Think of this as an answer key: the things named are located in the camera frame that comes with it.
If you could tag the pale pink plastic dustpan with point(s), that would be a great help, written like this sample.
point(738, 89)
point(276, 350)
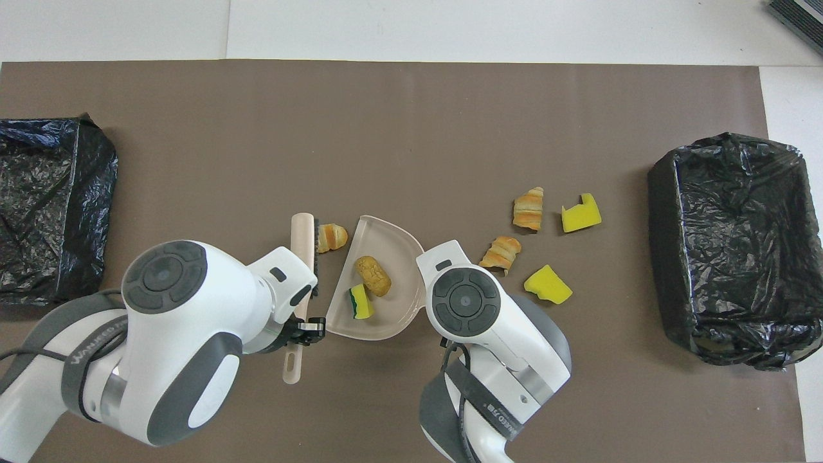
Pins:
point(398, 257)

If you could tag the dark grey ribbed device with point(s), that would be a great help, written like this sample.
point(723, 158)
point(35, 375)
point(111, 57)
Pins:
point(800, 16)

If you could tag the yellow notched sponge piece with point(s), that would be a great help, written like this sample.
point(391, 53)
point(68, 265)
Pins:
point(581, 214)

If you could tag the yellow sponge wedge piece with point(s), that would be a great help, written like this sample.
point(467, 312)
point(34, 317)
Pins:
point(548, 284)

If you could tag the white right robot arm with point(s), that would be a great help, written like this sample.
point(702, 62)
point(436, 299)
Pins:
point(482, 321)

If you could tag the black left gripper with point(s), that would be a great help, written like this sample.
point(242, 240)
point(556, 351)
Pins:
point(283, 339)

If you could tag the black bag lined bin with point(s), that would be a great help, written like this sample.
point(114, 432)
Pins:
point(739, 257)
point(45, 206)

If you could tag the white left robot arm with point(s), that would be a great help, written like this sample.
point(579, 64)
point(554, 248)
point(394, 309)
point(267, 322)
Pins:
point(180, 360)

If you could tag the small yellow green sponge piece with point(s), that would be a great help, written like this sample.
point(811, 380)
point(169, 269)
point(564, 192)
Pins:
point(361, 301)

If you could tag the brown table mat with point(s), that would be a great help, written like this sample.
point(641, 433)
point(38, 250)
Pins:
point(386, 128)

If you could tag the orange striped croissant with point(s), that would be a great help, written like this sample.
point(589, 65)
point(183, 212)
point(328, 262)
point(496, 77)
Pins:
point(500, 254)
point(332, 237)
point(528, 209)

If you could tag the brown bread roll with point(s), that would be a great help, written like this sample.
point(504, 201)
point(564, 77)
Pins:
point(373, 275)

